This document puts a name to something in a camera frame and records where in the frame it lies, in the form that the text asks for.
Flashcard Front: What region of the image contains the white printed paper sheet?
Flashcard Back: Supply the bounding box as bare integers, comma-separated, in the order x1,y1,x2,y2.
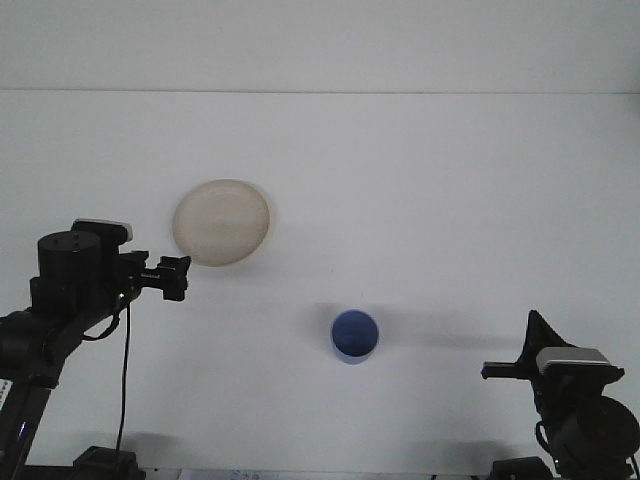
177,467,281,480

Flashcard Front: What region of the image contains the short black cable loop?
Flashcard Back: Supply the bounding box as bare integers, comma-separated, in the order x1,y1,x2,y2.
82,312,124,342

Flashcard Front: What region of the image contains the long black arm cable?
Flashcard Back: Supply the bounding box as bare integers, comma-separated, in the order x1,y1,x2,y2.
115,299,132,451

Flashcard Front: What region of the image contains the pale round plate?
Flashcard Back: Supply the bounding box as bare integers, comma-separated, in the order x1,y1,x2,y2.
172,178,275,269

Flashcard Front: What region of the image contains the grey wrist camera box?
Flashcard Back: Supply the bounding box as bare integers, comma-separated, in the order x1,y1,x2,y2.
71,218,135,246
535,346,612,374

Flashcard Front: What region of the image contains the pale blue cup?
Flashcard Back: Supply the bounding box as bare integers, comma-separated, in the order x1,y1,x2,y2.
330,308,380,365

